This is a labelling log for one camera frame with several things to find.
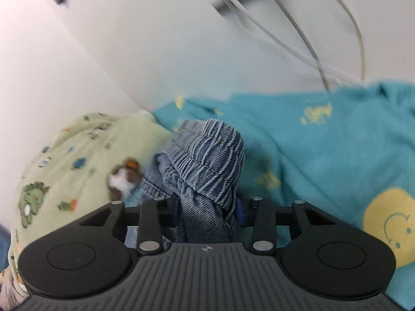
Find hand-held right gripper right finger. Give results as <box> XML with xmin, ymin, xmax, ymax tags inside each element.
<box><xmin>236</xmin><ymin>197</ymin><xmax>338</xmax><ymax>256</ymax></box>

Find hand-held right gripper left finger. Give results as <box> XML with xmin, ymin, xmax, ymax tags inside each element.
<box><xmin>79</xmin><ymin>194</ymin><xmax>180</xmax><ymax>256</ymax></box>

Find blue denim pants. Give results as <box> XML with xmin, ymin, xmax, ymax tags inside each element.
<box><xmin>125</xmin><ymin>118</ymin><xmax>246</xmax><ymax>250</ymax></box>

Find blue smiley print bed sheet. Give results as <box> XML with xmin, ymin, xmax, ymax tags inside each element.
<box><xmin>151</xmin><ymin>81</ymin><xmax>415</xmax><ymax>310</ymax></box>

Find green dinosaur print fleece blanket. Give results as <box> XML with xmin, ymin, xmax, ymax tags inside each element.
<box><xmin>8</xmin><ymin>112</ymin><xmax>174</xmax><ymax>299</ymax></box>

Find grey cable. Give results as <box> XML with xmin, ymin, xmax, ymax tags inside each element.
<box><xmin>319</xmin><ymin>0</ymin><xmax>366</xmax><ymax>85</ymax></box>
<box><xmin>271</xmin><ymin>0</ymin><xmax>332</xmax><ymax>95</ymax></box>

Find white cable bundle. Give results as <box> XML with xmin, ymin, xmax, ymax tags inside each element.
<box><xmin>206</xmin><ymin>0</ymin><xmax>360</xmax><ymax>85</ymax></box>

